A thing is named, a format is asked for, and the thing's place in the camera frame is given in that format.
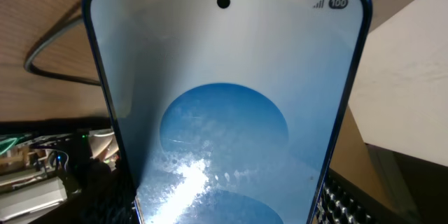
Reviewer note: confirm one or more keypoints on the blue Samsung smartphone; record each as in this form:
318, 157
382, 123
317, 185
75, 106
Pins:
227, 111

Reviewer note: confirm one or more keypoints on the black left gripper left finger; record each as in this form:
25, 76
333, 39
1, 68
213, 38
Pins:
108, 197

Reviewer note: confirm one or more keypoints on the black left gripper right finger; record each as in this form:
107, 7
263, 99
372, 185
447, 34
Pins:
341, 201

